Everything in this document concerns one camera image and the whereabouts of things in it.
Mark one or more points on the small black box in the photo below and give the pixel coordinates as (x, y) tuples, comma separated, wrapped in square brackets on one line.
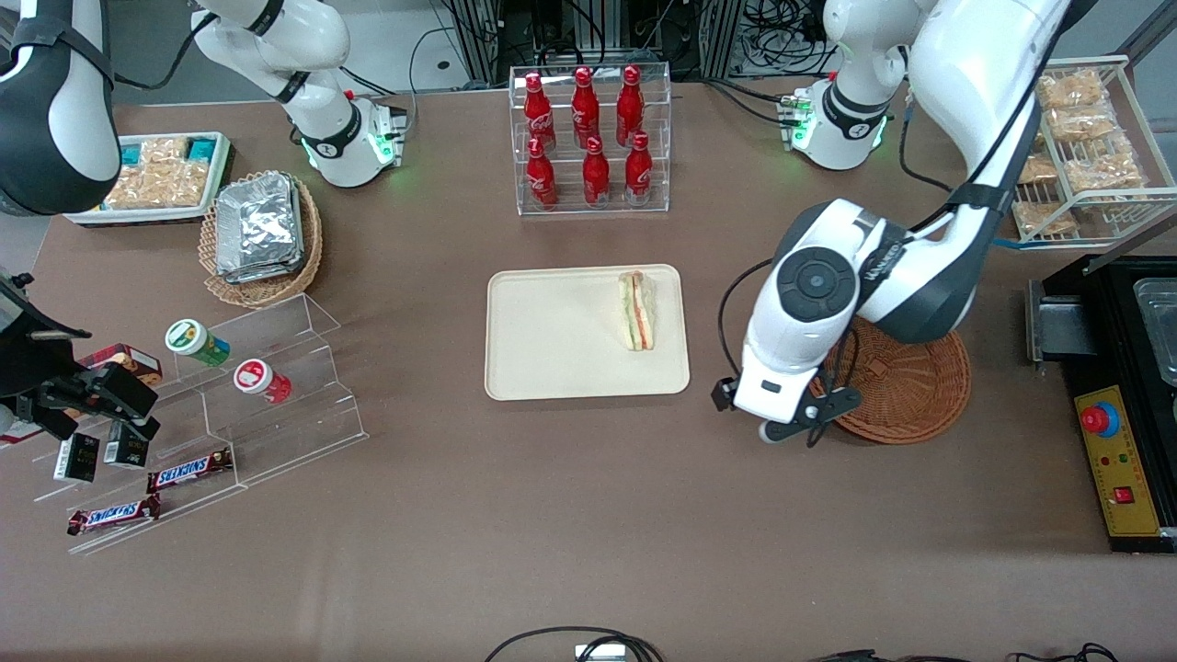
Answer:
[(126, 448), (76, 457)]

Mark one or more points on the red emergency stop button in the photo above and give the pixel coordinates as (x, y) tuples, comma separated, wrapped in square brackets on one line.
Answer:
[(1099, 419)]

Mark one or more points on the steel pan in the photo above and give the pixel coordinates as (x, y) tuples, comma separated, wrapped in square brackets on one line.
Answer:
[(1160, 322)]

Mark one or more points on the round brown wicker basket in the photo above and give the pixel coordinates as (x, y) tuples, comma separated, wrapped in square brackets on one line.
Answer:
[(919, 395)]

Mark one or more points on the beige plastic tray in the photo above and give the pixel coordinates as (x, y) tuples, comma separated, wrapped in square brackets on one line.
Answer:
[(552, 331)]

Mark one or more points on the background equipment rack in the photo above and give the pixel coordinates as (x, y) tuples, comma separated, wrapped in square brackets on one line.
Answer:
[(598, 32)]

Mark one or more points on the red cola bottle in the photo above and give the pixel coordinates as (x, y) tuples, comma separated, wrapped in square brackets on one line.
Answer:
[(539, 115), (639, 173), (586, 110), (597, 176), (542, 179), (630, 106)]

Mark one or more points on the green lid cup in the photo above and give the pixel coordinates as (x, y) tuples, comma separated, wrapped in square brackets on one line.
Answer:
[(195, 340)]

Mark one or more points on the silver foil pack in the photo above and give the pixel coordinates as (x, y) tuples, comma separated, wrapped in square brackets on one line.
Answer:
[(259, 221), (271, 273)]

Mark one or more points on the Snickers bar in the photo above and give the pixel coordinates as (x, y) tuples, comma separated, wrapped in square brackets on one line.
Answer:
[(188, 470), (112, 516)]

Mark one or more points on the triangle sandwich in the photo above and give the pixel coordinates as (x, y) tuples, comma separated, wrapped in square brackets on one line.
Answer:
[(636, 313)]

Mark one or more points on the oval tan wicker basket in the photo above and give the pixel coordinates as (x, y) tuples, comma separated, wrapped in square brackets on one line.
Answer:
[(262, 292)]

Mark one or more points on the teal snack packet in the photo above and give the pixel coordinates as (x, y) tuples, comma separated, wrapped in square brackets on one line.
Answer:
[(133, 154), (201, 149)]

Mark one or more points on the clear acrylic step display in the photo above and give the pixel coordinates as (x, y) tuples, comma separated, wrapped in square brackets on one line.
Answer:
[(294, 432)]

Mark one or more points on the red rocker switch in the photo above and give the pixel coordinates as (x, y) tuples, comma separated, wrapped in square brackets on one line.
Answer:
[(1124, 496)]

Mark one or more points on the clear acrylic bottle rack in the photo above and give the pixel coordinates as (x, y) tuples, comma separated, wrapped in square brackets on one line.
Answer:
[(662, 138)]

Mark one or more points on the red lid cup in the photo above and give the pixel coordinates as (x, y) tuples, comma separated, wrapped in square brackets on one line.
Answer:
[(259, 380)]

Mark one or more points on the beige snack bag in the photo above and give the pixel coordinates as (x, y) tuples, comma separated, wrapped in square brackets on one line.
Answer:
[(165, 152), (1071, 89), (1103, 170), (1044, 218), (156, 187), (1085, 124), (1037, 168)]

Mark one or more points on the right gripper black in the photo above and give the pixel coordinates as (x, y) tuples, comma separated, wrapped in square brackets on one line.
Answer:
[(28, 368)]

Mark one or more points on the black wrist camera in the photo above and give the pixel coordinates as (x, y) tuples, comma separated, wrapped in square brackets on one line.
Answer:
[(724, 393)]

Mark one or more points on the black machine with yellow panel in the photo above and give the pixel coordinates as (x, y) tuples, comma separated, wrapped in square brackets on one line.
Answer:
[(1117, 368)]

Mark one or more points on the red brown carton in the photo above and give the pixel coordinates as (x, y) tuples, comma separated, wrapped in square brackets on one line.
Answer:
[(129, 360)]

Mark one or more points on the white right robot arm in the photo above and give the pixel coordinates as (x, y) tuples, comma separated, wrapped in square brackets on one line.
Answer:
[(313, 37)]

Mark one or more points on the white snack tray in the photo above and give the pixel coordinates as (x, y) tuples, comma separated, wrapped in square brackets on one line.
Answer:
[(147, 217)]

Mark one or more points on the small grey device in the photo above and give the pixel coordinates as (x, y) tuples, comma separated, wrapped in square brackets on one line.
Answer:
[(599, 654)]

